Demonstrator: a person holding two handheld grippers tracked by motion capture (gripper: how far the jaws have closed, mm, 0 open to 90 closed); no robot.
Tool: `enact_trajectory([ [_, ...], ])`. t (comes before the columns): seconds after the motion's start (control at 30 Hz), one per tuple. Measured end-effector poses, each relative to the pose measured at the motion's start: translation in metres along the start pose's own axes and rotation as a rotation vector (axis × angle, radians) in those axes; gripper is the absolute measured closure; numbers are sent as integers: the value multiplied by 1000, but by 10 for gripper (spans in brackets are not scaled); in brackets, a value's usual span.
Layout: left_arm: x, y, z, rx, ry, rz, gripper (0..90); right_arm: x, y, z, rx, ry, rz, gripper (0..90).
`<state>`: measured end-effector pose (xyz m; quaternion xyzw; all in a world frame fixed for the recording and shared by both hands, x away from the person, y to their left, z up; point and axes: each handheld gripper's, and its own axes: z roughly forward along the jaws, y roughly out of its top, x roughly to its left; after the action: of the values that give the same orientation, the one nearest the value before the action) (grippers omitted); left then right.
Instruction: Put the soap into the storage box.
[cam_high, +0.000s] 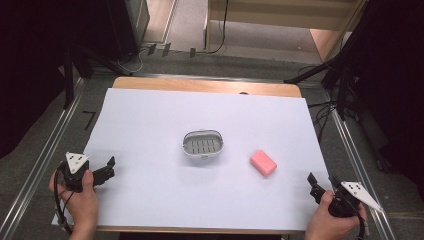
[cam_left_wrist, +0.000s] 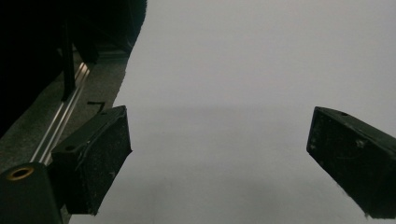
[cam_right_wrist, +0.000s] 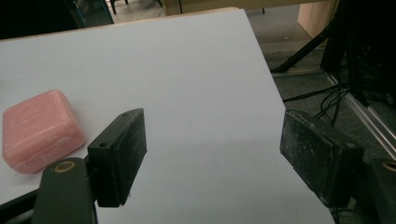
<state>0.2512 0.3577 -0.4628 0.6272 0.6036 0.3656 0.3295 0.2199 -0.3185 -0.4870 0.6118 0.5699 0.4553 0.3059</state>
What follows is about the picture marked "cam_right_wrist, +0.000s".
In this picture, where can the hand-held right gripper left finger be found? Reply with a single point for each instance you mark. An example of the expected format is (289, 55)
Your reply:
(116, 155)

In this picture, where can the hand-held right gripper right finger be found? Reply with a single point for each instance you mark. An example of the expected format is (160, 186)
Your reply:
(317, 152)

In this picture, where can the pink soap bar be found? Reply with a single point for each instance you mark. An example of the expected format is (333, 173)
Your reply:
(40, 130)

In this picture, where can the black stand leg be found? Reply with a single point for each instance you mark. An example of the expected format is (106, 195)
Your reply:
(300, 53)

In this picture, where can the dark equipment rack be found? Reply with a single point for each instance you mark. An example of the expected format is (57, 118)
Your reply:
(362, 46)

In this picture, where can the beige cabinet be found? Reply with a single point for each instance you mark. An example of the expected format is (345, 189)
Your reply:
(316, 17)

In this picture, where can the aluminium rail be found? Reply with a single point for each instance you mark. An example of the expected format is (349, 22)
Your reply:
(362, 113)

